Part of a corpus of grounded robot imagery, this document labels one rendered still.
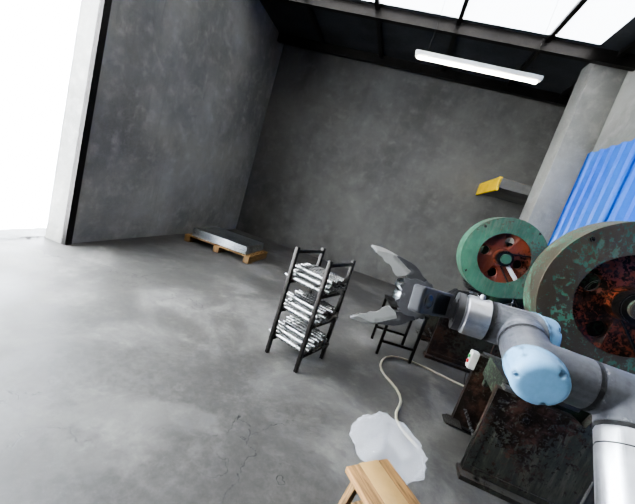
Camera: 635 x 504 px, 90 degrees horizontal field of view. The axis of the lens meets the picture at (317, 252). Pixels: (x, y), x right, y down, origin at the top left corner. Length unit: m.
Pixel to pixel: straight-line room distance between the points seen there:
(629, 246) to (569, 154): 4.02
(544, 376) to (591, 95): 5.85
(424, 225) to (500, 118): 2.46
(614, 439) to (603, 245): 1.52
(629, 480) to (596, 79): 5.99
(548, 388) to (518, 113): 7.27
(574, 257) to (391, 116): 5.82
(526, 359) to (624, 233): 1.59
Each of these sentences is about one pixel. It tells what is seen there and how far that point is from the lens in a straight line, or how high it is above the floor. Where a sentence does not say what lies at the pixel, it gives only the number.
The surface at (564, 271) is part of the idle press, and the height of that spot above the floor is 1.39.
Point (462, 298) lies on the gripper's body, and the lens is 0.65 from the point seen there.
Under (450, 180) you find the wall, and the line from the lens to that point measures 7.21.
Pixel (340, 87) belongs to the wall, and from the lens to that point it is 7.67.
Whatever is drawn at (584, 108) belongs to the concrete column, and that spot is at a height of 3.62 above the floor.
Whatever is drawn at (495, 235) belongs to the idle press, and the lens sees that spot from 3.75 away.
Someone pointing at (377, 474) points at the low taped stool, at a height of 0.33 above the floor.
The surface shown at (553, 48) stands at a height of 4.19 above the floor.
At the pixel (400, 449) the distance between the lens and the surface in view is 2.19.
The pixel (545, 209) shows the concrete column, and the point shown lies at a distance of 5.87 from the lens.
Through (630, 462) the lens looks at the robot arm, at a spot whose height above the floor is 1.21.
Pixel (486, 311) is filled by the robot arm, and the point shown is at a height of 1.29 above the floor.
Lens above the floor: 1.40
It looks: 10 degrees down
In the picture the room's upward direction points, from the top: 17 degrees clockwise
